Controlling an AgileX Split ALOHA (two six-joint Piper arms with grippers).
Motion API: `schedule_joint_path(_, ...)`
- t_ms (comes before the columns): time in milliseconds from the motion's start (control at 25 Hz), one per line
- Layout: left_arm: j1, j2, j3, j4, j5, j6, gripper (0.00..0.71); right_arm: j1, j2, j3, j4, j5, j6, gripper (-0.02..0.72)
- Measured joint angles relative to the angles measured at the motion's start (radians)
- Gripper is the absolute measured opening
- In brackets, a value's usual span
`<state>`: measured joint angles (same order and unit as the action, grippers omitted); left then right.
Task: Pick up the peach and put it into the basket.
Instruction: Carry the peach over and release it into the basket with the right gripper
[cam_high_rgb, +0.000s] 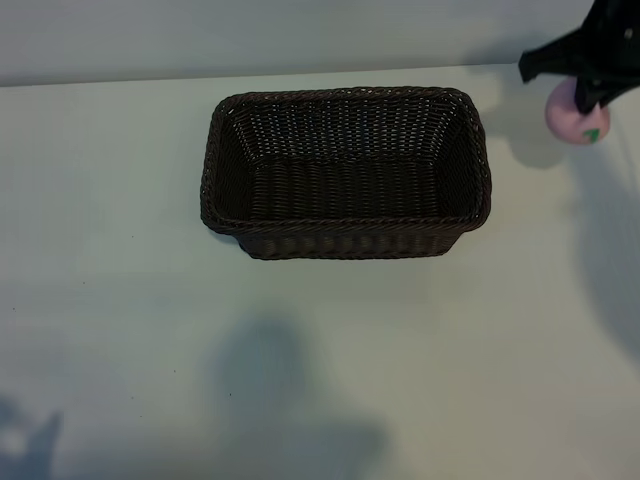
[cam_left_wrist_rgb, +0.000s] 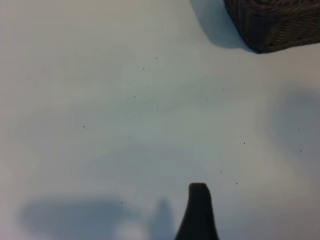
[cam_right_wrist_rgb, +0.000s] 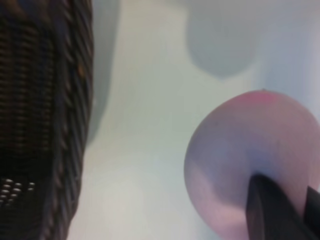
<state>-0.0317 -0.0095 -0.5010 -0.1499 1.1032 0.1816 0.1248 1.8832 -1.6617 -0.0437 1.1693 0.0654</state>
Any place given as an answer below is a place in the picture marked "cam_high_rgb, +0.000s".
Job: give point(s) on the dark brown wicker basket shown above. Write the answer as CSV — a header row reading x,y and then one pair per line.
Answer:
x,y
345,190

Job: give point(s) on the pink peach with green leaf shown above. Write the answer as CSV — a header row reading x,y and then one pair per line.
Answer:
x,y
562,117

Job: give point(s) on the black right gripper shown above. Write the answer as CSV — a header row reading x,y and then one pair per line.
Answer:
x,y
612,40

